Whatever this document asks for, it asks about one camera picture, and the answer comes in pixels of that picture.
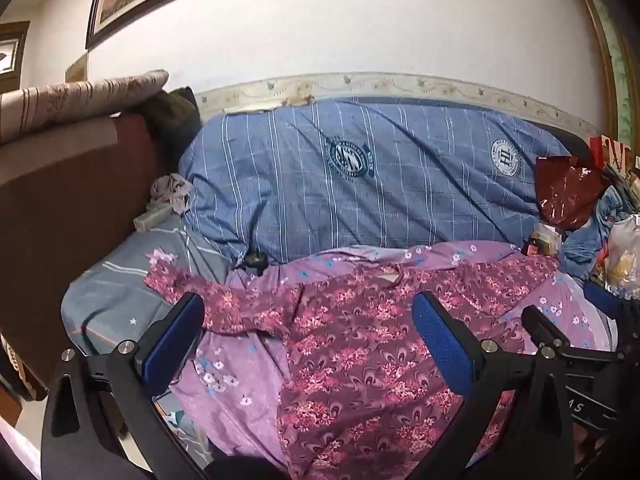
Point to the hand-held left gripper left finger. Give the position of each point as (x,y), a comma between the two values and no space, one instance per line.
(172,330)

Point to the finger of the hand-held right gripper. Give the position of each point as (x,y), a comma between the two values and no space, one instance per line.
(602,297)
(540,322)

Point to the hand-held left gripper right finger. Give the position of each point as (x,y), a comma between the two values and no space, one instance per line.
(437,332)

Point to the maroon floral shirt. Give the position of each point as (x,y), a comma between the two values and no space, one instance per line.
(350,360)

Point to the white plastic bag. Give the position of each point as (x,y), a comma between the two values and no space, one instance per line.
(625,250)

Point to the blue crumpled cloth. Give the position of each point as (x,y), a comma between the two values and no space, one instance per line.
(585,245)

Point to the grey star print sheet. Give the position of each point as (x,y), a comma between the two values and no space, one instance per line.
(115,280)

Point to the small red label bottle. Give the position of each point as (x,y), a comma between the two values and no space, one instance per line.
(542,240)

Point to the purple floral blanket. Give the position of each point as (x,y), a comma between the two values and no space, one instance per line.
(240,410)

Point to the small black object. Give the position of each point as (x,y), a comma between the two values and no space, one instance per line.
(255,261)

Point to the small pale box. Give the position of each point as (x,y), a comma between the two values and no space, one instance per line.
(150,220)

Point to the red plastic bag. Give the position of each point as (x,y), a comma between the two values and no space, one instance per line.
(565,190)

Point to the crumpled grey cloth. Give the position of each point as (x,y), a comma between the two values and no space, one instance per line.
(172,192)

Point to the red cardboard box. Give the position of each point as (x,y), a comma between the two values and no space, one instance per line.
(612,152)

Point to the blue plaid quilt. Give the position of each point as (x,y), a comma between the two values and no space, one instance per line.
(375,200)

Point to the brown headboard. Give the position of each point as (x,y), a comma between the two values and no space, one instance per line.
(65,220)

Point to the dark green cushion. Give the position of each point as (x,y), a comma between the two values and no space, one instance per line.
(170,115)

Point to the striped beige cushion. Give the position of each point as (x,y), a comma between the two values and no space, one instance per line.
(75,97)

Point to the gold framed wall panel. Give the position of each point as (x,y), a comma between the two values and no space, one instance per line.
(617,75)

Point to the small wall picture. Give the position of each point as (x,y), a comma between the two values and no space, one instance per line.
(77,67)

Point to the dark wooden picture frame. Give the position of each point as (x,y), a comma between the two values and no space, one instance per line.
(10,50)

